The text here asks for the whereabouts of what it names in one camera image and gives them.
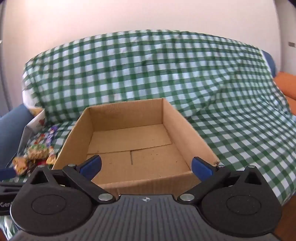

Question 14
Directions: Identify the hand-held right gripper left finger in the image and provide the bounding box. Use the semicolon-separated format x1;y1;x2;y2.
23;155;116;204

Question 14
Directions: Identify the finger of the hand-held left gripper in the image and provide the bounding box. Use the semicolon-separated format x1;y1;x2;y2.
0;169;16;179

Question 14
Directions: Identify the clear grain bar packet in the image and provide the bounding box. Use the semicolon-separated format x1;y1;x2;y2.
27;144;50;160

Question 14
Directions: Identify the orange cushion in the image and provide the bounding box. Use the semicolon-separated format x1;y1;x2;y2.
273;72;296;100

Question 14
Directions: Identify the golden brown snack packet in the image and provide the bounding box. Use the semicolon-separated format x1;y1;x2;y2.
12;156;29;175

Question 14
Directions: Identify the grey curtain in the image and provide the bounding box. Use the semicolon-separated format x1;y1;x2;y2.
0;0;7;114

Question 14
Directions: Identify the white mushroom print cushion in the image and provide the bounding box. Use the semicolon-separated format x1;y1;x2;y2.
17;70;47;160

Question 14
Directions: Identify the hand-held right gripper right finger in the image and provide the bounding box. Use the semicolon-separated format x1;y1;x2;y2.
178;157;269;204

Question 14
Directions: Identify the brown cardboard box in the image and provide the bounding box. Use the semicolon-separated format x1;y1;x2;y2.
51;98;220;197

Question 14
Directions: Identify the purple snack packet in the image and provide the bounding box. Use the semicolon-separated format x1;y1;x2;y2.
45;126;58;149

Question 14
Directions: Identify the green checked cloth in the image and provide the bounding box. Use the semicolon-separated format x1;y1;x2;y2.
0;29;296;241

